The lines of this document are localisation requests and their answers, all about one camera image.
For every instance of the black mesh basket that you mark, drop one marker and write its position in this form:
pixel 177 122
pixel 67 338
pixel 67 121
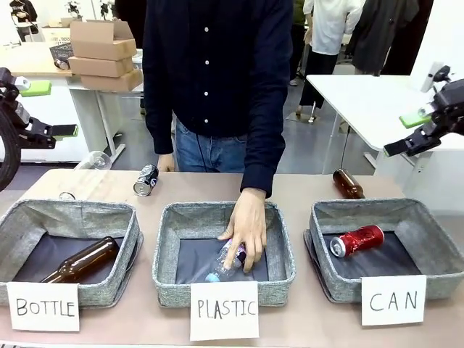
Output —
pixel 61 54

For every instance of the long brown glass bottle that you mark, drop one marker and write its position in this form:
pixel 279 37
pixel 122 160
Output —
pixel 87 258

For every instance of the paper sign PLASTIC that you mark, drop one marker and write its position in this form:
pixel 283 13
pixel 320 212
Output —
pixel 224 311

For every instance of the white desk with legs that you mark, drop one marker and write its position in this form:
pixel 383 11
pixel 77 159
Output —
pixel 105 108

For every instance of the large white table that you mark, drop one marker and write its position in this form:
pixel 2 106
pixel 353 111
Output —
pixel 362 98

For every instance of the clear plastic bottle blue cap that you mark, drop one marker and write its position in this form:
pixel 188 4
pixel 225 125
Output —
pixel 217 270

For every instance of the person blue jeans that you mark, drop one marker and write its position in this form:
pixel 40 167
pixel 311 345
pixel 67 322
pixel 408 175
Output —
pixel 210 152

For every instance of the wooden top table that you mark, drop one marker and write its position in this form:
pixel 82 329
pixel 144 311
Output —
pixel 25 59

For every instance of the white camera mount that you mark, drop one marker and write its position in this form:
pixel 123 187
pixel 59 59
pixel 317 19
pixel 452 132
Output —
pixel 432 77

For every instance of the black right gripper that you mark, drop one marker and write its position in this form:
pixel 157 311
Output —
pixel 449 105

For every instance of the crushed red soda can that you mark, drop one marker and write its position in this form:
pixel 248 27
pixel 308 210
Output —
pixel 359 240

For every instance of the small clear glass jar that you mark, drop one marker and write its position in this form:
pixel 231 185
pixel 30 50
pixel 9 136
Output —
pixel 67 196

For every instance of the clear glass bottle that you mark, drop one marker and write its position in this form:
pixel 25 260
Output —
pixel 95 161

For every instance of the stubby brown glass bottle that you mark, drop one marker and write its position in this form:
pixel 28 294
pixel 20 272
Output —
pixel 348 184

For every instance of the person left forearm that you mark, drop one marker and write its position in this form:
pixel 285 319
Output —
pixel 262 159

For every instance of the closed flat cardboard box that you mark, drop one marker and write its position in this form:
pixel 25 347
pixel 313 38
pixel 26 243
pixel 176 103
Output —
pixel 112 82
pixel 101 67

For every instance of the person left hand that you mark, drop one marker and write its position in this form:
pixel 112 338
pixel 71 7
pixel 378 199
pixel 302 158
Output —
pixel 248 224

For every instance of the grey basket can label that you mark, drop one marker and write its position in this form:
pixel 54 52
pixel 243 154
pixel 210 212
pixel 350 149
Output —
pixel 435 232

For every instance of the grey basket plastic label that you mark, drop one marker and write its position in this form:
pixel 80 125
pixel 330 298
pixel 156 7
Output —
pixel 170 261

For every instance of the person in white shirt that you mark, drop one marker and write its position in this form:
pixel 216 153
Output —
pixel 335 32

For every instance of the paper sign BOTTLE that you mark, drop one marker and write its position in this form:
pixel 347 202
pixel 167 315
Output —
pixel 43 307

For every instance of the white plastic crate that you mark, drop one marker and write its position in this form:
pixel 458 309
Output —
pixel 56 35

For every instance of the person in black top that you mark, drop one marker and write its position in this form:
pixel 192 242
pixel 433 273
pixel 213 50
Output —
pixel 22 16

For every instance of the open cardboard box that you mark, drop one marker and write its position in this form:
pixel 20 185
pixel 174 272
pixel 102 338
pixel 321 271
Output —
pixel 103 41

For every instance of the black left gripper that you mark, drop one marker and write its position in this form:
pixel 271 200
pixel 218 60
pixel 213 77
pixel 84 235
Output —
pixel 14 119

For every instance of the person navy shirt torso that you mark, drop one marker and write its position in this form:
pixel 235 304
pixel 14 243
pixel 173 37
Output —
pixel 217 65

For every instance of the black soda can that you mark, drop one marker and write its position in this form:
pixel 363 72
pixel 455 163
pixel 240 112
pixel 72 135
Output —
pixel 146 180

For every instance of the person right hand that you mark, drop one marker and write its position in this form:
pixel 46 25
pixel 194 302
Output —
pixel 166 163

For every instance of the dark hanging coat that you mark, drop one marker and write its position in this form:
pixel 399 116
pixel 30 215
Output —
pixel 384 32

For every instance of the paper sign CAN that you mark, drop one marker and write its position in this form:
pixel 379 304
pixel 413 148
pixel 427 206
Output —
pixel 393 300

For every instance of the person right forearm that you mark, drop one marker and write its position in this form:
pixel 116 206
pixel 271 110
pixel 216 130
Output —
pixel 159 127

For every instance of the grey basket bottle label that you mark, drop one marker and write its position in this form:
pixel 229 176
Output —
pixel 72 217

